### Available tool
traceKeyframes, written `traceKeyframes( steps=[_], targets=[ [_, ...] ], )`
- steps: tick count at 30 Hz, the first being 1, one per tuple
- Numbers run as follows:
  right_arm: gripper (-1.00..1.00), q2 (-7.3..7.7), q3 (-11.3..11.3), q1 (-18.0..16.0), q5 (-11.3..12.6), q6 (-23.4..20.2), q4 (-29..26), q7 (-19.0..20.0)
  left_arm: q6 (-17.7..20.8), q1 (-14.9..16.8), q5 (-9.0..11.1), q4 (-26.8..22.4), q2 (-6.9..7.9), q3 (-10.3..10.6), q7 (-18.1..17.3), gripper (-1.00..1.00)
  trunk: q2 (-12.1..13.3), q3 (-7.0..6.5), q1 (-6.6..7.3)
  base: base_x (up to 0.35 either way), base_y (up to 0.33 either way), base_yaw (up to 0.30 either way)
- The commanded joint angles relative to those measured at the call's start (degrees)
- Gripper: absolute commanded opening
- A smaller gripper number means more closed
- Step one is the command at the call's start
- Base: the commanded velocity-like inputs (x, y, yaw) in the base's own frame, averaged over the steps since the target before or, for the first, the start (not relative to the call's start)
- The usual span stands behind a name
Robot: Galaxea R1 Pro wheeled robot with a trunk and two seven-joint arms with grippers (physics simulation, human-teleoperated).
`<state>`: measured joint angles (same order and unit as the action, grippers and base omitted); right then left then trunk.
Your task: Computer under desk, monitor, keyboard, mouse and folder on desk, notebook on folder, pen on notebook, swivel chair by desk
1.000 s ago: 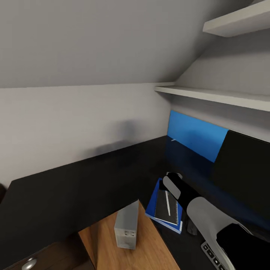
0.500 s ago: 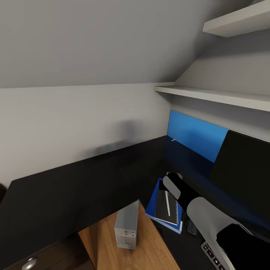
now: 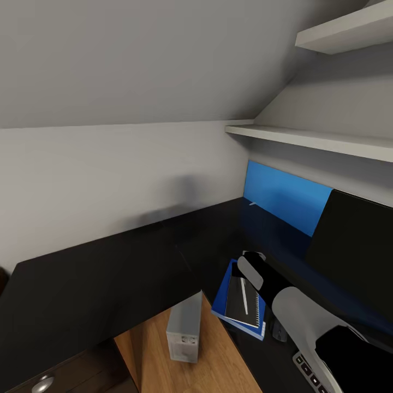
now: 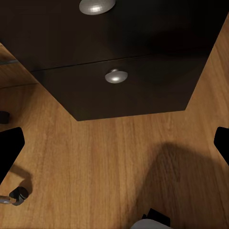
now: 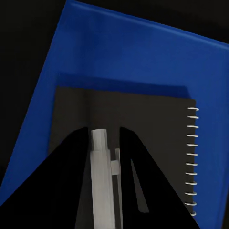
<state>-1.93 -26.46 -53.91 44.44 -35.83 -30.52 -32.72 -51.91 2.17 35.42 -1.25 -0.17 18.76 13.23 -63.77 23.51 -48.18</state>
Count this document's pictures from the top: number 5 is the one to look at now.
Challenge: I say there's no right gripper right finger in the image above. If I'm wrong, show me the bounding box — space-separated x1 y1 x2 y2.
120 127 200 229

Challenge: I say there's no pen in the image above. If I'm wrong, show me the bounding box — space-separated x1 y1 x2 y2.
90 129 123 229

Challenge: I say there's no folder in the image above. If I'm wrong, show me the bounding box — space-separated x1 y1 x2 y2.
0 0 229 229

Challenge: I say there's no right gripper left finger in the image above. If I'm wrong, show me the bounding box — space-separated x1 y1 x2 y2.
0 127 89 229

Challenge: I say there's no notebook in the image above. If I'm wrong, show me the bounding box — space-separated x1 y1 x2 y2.
47 86 199 229

